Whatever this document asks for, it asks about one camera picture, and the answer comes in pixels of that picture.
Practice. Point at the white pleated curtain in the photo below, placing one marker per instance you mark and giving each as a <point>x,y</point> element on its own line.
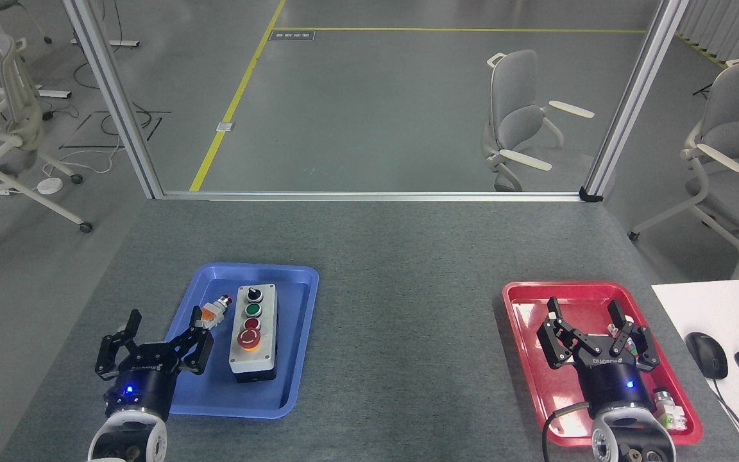
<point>729,25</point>

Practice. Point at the grey chair with flat armrests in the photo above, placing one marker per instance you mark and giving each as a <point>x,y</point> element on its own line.
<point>514,90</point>

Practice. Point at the blue plastic tray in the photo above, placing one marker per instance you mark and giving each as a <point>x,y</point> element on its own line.
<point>296,308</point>

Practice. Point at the grey four-button control box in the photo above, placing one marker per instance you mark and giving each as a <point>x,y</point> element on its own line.
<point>267,327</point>

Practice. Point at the grey floor sign plate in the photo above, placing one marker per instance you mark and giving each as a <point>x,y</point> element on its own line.
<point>292,35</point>

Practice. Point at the silver push button switch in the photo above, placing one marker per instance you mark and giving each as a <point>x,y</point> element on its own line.
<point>670,407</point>

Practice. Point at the silver floor socket cover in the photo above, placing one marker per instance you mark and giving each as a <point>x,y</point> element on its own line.
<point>225,126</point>

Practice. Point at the white desk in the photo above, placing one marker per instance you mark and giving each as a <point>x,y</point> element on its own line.
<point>722,308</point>

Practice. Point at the black computer mouse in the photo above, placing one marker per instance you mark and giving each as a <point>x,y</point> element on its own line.
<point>706,354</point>

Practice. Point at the white round floor device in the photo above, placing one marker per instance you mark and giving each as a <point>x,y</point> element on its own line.
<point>49,186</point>

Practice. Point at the silver aluminium post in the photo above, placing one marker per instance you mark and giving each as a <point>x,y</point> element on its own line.
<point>632,96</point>
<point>113,96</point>

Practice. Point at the red plastic tray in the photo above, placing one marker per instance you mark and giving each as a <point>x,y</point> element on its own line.
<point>530,359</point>

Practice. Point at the white mesh office chair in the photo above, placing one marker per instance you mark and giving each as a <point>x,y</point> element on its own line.
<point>20,122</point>

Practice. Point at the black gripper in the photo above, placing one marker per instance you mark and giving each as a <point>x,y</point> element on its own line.
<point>142,385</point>
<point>613,385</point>

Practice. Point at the silver aluminium crossbar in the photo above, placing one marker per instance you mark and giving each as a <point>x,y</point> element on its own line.
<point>369,196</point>

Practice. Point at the green push button switch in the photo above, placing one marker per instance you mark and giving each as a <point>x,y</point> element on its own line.
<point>630,348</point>

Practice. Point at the red push button switch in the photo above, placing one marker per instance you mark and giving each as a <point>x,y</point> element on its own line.
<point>212,312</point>

